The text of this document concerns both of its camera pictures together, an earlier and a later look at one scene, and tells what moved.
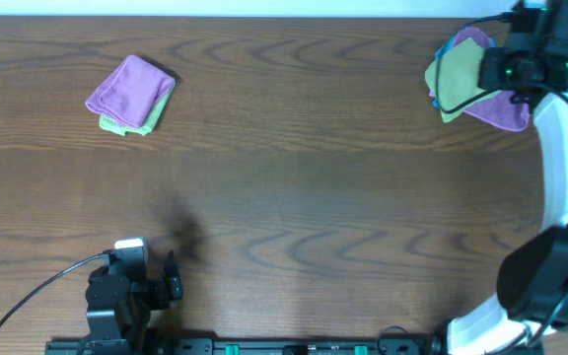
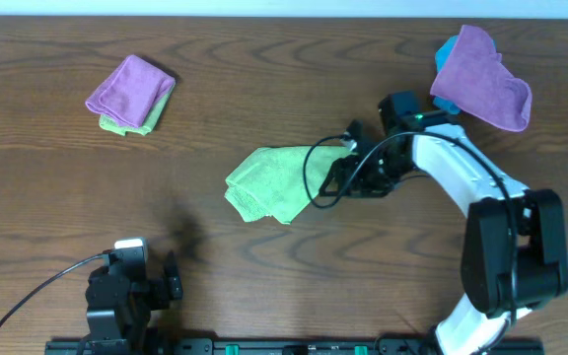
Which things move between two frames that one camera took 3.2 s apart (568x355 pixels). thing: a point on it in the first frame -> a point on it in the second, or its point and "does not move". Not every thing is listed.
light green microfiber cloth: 458,79 -> 270,181
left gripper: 161,287 does not move
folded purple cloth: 132,92 does not move
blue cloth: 443,49 does not move
